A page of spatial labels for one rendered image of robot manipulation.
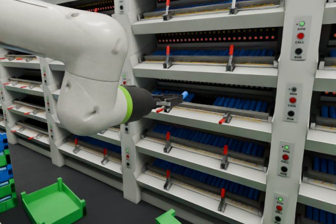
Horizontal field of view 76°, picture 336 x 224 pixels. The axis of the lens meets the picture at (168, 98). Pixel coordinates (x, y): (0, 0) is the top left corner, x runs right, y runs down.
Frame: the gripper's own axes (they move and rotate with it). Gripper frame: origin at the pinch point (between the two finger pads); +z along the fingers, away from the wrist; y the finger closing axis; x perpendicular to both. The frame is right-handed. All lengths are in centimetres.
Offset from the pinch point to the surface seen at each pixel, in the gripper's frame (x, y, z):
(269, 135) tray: 10.0, -28.7, 16.3
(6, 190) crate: 55, 84, -16
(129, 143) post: 27.5, 34.5, 18.3
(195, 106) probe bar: 4.5, 0.9, 19.8
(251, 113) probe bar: 4.0, -21.6, 19.7
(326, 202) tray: 28, -46, 18
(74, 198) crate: 59, 59, 5
